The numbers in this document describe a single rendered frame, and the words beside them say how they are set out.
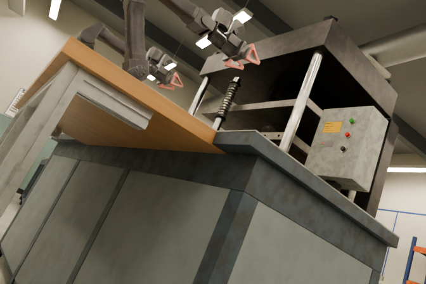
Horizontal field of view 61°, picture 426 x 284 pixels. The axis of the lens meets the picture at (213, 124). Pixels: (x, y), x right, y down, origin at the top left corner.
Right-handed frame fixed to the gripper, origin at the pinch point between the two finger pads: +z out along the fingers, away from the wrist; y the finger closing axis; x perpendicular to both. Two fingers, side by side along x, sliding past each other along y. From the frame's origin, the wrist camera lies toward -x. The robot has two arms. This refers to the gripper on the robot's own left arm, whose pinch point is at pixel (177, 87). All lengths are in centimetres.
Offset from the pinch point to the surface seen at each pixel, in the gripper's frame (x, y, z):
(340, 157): 1, -51, 74
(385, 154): -37, -25, 144
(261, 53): -67, 24, 53
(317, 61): -53, -26, 60
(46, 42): -193, 699, -69
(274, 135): -8, -7, 65
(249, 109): -30, 31, 66
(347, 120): -20, -48, 73
